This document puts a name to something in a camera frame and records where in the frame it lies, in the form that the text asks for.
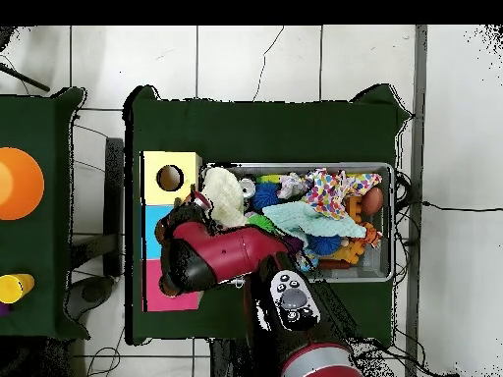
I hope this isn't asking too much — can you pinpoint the cream knitted cloth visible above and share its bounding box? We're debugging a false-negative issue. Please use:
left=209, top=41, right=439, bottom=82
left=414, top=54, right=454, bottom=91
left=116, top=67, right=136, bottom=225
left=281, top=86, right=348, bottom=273
left=202, top=166, right=250, bottom=229

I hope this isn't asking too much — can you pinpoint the green spiky rubber ball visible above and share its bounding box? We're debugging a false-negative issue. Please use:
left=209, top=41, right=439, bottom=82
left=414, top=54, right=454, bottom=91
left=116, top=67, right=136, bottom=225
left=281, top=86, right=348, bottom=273
left=247, top=213, right=278, bottom=233

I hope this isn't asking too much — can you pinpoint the polka dot colourful cloth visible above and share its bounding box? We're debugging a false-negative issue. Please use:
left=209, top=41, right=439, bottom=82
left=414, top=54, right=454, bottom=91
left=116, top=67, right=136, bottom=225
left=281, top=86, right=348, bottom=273
left=302, top=167, right=383, bottom=221

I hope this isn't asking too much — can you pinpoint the wooden box with three holes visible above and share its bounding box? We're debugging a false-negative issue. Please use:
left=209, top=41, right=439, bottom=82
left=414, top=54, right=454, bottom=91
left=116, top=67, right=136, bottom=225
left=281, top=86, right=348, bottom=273
left=140, top=150, right=204, bottom=313

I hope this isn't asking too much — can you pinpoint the blue spiky rubber ball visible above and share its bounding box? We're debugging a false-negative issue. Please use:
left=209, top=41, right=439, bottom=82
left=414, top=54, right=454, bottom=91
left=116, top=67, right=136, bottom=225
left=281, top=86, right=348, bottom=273
left=251, top=184, right=283, bottom=212

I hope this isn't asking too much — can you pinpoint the black upright panel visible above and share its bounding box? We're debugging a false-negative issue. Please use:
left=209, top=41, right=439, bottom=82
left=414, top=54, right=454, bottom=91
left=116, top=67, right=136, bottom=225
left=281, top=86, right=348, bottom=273
left=103, top=136, right=127, bottom=278

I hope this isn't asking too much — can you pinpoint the mint green fuzzy cloth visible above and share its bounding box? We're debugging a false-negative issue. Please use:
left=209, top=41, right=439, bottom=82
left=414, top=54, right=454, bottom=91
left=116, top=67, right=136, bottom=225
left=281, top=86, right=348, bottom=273
left=262, top=202, right=369, bottom=243

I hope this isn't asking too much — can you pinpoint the grey round floor base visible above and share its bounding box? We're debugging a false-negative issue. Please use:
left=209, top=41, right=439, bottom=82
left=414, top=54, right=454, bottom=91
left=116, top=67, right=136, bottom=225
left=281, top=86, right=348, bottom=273
left=78, top=276, right=115, bottom=309

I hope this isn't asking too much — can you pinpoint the dark green side table cloth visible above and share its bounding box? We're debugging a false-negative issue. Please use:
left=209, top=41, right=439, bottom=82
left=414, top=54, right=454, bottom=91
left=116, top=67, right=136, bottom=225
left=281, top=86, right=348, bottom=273
left=0, top=85, right=89, bottom=341

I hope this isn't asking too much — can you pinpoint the brown toy football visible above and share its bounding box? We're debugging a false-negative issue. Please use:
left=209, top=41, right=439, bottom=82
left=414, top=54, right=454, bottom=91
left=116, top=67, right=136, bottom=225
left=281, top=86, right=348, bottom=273
left=361, top=187, right=386, bottom=218

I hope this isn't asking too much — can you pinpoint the yellow plastic cup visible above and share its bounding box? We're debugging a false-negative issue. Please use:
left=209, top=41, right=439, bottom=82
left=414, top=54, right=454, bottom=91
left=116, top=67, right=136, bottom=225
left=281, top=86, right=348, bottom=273
left=0, top=273, right=36, bottom=305

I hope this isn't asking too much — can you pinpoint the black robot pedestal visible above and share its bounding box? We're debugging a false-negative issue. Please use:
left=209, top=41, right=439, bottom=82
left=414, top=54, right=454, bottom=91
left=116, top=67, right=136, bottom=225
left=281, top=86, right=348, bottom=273
left=207, top=337, right=256, bottom=377

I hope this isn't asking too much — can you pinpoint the shallow wire mesh bin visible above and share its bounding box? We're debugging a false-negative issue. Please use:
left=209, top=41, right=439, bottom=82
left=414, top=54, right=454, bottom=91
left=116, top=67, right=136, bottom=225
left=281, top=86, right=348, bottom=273
left=199, top=161, right=396, bottom=284

